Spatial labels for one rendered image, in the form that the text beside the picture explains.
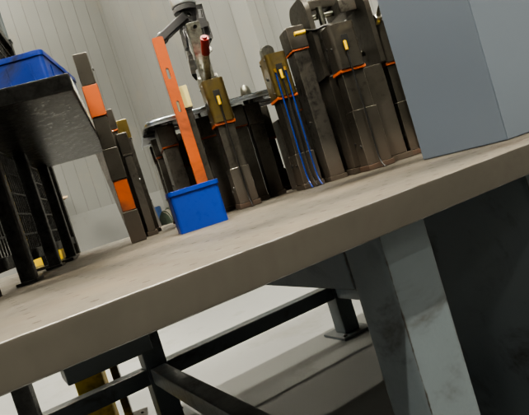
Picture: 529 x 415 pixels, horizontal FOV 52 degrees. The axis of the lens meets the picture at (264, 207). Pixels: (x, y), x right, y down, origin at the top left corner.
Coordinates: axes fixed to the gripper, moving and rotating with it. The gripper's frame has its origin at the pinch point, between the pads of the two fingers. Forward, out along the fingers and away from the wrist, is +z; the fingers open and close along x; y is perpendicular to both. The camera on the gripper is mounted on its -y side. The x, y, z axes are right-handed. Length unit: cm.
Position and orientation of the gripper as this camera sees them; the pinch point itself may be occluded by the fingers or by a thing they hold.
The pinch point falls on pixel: (197, 75)
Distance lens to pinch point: 168.1
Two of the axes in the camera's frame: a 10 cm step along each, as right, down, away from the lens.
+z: 2.8, 9.6, 0.5
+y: 9.3, -2.9, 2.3
